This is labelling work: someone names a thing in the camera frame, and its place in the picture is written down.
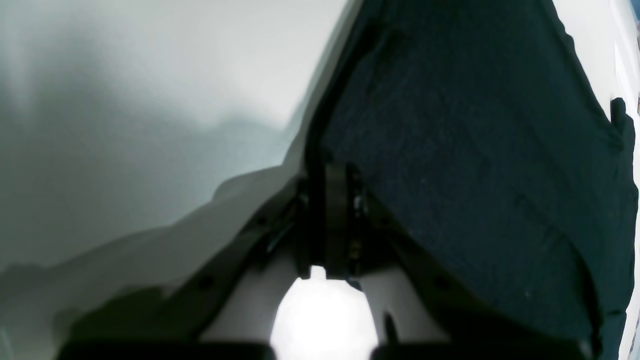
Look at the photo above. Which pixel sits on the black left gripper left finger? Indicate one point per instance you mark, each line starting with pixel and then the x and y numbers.
pixel 226 310

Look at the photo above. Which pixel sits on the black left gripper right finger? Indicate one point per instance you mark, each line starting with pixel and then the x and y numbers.
pixel 420 311

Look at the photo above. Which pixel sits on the black T-shirt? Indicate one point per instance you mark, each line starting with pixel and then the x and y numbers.
pixel 473 121

